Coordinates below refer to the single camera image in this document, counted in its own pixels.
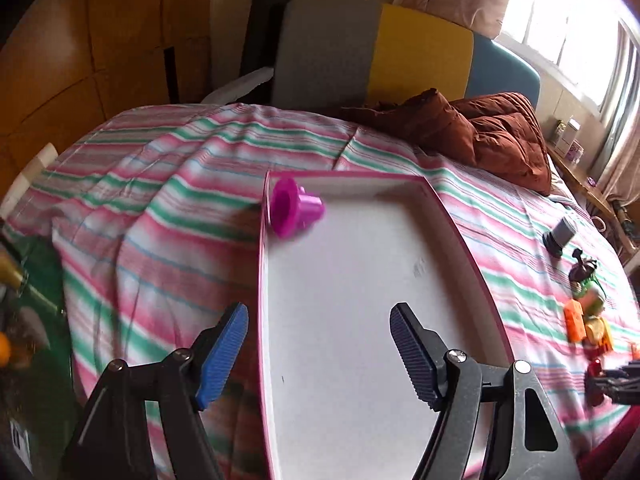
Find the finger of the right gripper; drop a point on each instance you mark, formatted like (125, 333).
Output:
(621, 386)

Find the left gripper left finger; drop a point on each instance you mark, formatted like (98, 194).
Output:
(111, 439)

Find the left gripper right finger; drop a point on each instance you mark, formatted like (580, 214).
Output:
(525, 438)

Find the magenta plastic spool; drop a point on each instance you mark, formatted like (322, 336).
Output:
(292, 209)

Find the red plastic toy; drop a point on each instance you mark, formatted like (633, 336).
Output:
(593, 392)

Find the yellow orange plastic toy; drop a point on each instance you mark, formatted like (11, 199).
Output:
(598, 333)

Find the green white plug device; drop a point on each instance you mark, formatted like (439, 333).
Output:
(591, 296)

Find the dark small bottle toy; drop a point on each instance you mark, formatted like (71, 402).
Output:
(584, 268)

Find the pink shallow box tray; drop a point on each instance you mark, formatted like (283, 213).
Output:
(336, 398)

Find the wooden bedside shelf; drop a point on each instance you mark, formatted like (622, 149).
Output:
(578, 182)

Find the striped bed sheet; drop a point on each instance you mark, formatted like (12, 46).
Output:
(156, 214)

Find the purple box on shelf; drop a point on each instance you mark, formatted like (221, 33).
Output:
(574, 153)

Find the white box on shelf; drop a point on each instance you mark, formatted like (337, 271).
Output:
(566, 134)

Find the rust brown quilt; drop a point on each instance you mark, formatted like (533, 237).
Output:
(498, 133)

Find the grey yellow blue headboard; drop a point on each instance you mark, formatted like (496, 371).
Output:
(361, 52)

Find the black rolled mat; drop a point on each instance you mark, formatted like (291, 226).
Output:
(262, 35)

